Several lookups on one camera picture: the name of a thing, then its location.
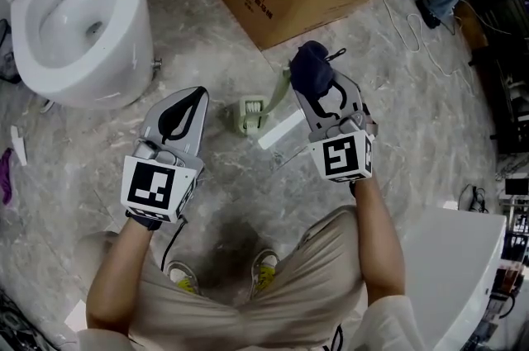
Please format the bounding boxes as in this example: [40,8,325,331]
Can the person's right shoe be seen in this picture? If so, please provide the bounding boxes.
[250,249,281,301]

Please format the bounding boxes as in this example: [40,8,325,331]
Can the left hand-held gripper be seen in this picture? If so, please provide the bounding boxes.
[121,86,210,224]

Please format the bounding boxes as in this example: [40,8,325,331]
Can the person's left forearm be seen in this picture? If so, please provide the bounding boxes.
[85,216,152,338]

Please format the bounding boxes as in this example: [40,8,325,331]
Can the white freestanding basin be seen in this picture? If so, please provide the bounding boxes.
[398,205,508,351]

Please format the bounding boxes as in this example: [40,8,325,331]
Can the person's shoe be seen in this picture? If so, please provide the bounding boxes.
[164,261,200,296]
[250,249,281,301]

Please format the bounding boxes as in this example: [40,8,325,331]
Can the person's left shoe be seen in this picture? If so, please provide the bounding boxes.
[164,261,200,296]

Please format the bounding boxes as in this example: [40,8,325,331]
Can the white paper sheet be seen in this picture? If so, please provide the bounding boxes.
[64,299,88,333]

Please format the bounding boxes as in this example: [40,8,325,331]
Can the white toilet with flat lid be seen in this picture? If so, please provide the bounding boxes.
[0,0,155,110]

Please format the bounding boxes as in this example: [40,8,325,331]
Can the black wire basket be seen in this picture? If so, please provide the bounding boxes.
[0,18,21,84]

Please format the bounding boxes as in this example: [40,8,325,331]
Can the purple cloth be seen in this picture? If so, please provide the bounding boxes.
[0,147,16,205]

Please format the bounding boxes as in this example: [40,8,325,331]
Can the person's right forearm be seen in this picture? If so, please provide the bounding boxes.
[353,178,406,307]

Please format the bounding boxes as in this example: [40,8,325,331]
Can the person's white shirt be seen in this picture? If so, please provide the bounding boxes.
[76,295,439,351]

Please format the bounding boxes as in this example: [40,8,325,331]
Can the white floor cable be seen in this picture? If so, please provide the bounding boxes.
[382,0,476,94]

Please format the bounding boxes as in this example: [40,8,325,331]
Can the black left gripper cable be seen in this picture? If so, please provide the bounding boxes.
[160,216,188,273]

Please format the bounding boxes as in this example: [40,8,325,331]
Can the dark blue cloth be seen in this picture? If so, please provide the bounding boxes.
[288,40,347,95]

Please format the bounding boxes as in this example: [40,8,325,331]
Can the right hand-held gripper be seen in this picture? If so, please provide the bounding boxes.
[293,69,377,183]

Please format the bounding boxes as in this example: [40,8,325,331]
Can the small green-white floor item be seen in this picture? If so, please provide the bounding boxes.
[226,94,268,139]

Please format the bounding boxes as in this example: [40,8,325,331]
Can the white plastic piece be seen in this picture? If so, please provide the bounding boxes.
[10,125,28,167]

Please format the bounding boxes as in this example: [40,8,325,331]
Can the person's beige trousers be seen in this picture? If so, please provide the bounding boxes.
[76,206,369,351]

